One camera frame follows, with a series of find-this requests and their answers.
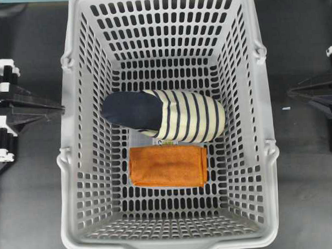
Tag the grey plastic shopping basket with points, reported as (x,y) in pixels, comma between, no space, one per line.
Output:
(209,47)

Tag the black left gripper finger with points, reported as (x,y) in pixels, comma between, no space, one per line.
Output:
(20,96)
(19,117)

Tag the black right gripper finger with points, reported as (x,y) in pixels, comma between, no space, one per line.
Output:
(318,85)
(322,103)

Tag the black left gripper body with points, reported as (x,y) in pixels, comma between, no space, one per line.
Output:
(9,75)

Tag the small label under slipper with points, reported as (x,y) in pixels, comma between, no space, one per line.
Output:
(166,142)

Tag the orange folded cloth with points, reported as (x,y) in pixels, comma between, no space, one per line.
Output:
(168,166)

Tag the navy striped slipper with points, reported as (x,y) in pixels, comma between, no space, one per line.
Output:
(173,115)

